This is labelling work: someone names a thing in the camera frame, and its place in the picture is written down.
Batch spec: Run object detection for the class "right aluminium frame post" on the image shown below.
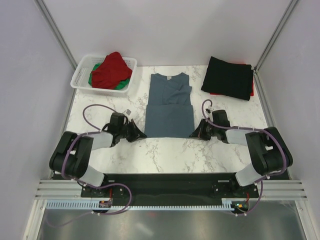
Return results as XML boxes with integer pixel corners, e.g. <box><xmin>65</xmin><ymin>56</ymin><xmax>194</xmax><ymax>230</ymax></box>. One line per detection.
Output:
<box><xmin>254</xmin><ymin>0</ymin><xmax>300</xmax><ymax>72</ymax></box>

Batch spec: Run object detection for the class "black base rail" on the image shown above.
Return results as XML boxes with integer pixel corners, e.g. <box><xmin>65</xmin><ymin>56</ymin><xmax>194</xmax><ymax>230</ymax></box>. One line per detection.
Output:
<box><xmin>81</xmin><ymin>173</ymin><xmax>259</xmax><ymax>206</ymax></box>

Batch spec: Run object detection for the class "dark red t shirt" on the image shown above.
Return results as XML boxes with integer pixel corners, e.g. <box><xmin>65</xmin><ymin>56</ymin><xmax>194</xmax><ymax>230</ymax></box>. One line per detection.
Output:
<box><xmin>91</xmin><ymin>51</ymin><xmax>133</xmax><ymax>90</ymax></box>

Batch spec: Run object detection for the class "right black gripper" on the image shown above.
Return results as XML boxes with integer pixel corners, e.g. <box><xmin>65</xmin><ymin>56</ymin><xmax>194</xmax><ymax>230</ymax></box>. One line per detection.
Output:
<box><xmin>190</xmin><ymin>118</ymin><xmax>219</xmax><ymax>141</ymax></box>

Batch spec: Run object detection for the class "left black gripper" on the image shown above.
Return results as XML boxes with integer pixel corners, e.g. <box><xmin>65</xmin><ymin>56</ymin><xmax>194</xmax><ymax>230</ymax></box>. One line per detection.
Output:
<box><xmin>118</xmin><ymin>119</ymin><xmax>147</xmax><ymax>143</ymax></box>

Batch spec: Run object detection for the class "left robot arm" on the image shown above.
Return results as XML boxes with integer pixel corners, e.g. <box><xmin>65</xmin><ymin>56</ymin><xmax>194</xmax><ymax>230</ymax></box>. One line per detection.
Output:
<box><xmin>49</xmin><ymin>112</ymin><xmax>147</xmax><ymax>197</ymax></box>

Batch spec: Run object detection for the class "folded black t shirt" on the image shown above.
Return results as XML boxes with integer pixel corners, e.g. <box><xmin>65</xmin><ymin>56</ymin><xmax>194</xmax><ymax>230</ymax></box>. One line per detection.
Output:
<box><xmin>200</xmin><ymin>56</ymin><xmax>253</xmax><ymax>102</ymax></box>

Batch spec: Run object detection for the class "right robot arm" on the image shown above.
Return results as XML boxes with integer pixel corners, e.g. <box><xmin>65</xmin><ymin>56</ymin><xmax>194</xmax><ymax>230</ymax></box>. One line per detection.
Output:
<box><xmin>189</xmin><ymin>109</ymin><xmax>293</xmax><ymax>197</ymax></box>

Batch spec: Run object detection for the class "left aluminium frame post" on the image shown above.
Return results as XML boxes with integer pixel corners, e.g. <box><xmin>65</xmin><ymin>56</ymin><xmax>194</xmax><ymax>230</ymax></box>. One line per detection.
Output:
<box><xmin>34</xmin><ymin>0</ymin><xmax>78</xmax><ymax>70</ymax></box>

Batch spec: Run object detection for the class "white plastic basket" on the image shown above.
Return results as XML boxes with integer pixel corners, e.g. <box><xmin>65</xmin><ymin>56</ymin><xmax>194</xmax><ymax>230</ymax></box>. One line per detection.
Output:
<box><xmin>70</xmin><ymin>52</ymin><xmax>137</xmax><ymax>97</ymax></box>

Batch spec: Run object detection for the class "aluminium frame post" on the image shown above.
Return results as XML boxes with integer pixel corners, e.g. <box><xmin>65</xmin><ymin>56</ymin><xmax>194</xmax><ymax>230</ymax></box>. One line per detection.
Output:
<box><xmin>254</xmin><ymin>0</ymin><xmax>300</xmax><ymax>72</ymax></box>
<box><xmin>34</xmin><ymin>0</ymin><xmax>78</xmax><ymax>70</ymax></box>

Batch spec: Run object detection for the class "white slotted cable duct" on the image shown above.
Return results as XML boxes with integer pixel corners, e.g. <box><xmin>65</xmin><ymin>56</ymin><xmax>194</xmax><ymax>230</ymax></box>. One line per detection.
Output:
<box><xmin>45</xmin><ymin>199</ymin><xmax>248</xmax><ymax>211</ymax></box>

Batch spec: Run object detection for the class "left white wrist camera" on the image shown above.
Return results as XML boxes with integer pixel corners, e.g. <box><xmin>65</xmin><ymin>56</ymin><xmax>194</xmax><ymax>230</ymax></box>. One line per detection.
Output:
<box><xmin>125</xmin><ymin>109</ymin><xmax>132</xmax><ymax>116</ymax></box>

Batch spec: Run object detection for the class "folded red t shirt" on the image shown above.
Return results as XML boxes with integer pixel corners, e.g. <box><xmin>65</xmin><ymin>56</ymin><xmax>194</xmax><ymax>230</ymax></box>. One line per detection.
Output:
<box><xmin>209</xmin><ymin>59</ymin><xmax>255</xmax><ymax>97</ymax></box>

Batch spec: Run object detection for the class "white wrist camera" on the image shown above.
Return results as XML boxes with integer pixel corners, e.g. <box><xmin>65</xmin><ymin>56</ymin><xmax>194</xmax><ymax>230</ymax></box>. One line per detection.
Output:
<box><xmin>125</xmin><ymin>109</ymin><xmax>132</xmax><ymax>116</ymax></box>
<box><xmin>204</xmin><ymin>107</ymin><xmax>214</xmax><ymax>114</ymax></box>

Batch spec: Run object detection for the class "green t shirt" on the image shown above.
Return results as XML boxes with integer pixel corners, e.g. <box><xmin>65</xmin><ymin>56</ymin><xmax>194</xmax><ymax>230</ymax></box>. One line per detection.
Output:
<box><xmin>88</xmin><ymin>63</ymin><xmax>131</xmax><ymax>90</ymax></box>

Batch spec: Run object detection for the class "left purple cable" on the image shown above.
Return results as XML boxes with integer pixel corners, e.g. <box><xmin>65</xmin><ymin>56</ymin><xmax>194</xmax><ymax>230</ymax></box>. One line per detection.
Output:
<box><xmin>61</xmin><ymin>104</ymin><xmax>117</xmax><ymax>181</ymax></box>

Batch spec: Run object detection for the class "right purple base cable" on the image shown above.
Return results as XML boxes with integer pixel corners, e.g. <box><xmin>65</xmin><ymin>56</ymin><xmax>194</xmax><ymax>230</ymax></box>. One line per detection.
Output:
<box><xmin>232</xmin><ymin>178</ymin><xmax>265</xmax><ymax>218</ymax></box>

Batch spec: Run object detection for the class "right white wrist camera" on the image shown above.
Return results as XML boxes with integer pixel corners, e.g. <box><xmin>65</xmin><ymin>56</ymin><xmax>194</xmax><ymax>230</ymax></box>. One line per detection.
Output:
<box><xmin>204</xmin><ymin>107</ymin><xmax>214</xmax><ymax>114</ymax></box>

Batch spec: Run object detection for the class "blue-grey t shirt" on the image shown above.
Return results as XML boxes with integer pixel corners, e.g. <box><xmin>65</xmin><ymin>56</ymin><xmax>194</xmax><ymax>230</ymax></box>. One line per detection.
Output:
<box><xmin>144</xmin><ymin>72</ymin><xmax>195</xmax><ymax>138</ymax></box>

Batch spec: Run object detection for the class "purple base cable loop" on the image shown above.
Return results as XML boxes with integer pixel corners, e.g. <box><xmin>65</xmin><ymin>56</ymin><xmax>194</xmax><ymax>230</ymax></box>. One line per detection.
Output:
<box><xmin>82</xmin><ymin>183</ymin><xmax>133</xmax><ymax>217</ymax></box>

